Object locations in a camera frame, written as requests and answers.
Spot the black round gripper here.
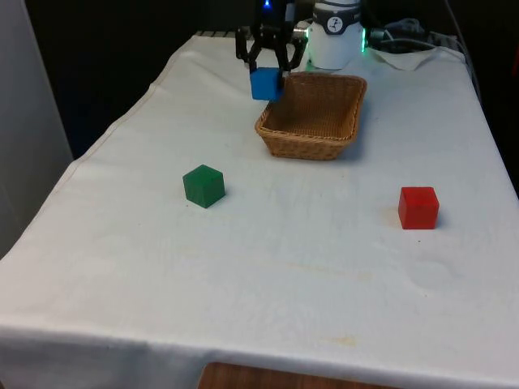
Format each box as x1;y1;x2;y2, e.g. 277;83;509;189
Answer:
234;0;308;88

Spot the blue cube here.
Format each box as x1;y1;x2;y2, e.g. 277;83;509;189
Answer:
249;66;285;102

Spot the wicker basket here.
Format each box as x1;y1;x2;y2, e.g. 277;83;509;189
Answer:
254;71;368;161

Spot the green cube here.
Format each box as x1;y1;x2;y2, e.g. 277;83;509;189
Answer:
182;164;226;210

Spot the red cube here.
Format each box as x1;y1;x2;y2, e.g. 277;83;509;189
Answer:
397;186;441;231

